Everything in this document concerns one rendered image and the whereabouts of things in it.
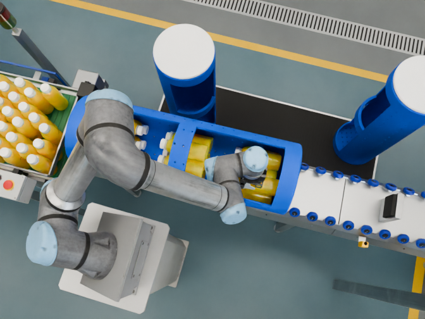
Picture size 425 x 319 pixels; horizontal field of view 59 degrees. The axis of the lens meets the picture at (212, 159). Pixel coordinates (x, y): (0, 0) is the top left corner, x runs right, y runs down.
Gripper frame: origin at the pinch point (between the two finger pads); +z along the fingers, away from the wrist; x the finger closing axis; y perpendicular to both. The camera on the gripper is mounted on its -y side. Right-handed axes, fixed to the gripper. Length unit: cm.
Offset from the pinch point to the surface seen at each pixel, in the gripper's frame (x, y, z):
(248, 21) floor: 148, -22, 111
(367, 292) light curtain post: -29, 73, 55
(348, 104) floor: 97, 64, 111
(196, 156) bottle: 3.4, -19.0, -5.1
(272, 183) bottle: 0.8, 11.5, -2.7
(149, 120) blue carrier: 17.4, -44.1, 7.8
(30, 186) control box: -22, -83, 7
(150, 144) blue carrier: 8.9, -42.3, 14.6
